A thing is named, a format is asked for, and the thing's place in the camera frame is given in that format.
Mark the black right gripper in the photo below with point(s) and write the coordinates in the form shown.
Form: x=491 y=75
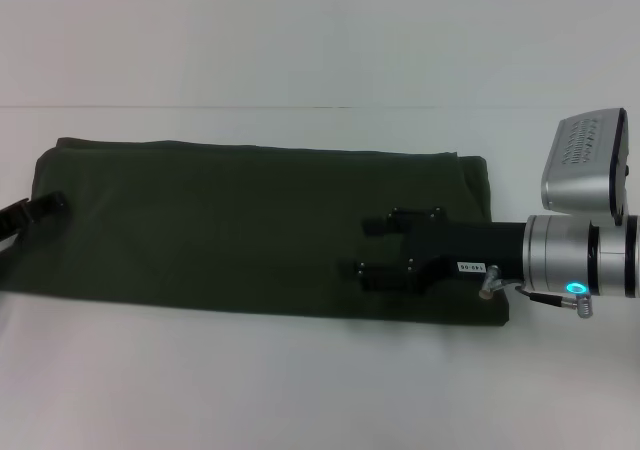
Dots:
x=470 y=250

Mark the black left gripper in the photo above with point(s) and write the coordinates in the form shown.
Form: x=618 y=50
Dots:
x=12 y=217

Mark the dark green t-shirt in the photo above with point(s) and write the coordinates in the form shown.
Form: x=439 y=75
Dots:
x=225 y=235

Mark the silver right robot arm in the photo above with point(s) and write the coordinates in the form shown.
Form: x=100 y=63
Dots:
x=580 y=257

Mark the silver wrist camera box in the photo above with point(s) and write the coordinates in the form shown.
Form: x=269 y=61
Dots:
x=580 y=170

